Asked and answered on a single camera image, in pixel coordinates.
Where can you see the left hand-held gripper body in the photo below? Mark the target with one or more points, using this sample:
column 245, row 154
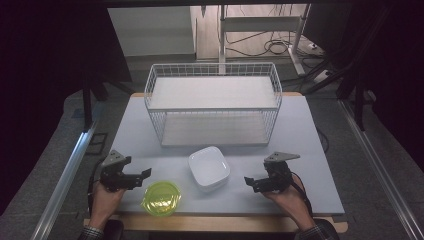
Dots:
column 113, row 173

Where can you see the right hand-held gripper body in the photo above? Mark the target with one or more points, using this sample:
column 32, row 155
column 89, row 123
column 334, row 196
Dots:
column 276, row 175

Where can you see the yellow-green translucent bowl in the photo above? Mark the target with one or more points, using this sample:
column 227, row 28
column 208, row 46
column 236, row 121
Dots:
column 161, row 199

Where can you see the white square bowl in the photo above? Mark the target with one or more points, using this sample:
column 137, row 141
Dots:
column 209, row 168

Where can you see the person's right hand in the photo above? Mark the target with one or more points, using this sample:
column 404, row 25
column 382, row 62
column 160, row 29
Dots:
column 290, row 200

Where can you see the person's left hand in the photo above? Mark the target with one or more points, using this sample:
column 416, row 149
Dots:
column 105, row 201

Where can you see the black metal stand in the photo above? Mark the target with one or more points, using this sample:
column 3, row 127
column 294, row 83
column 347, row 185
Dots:
column 359, row 106
column 88, row 106

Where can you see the white power strip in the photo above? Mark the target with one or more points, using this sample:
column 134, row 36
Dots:
column 322, row 76

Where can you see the white cabinet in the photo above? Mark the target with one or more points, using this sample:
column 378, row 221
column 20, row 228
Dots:
column 153, row 31

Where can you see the aluminium rail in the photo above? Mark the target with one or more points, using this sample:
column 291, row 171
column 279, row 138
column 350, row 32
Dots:
column 380, row 166
column 63, row 183

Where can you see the white desk frame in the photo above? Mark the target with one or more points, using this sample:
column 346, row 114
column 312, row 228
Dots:
column 260, row 23

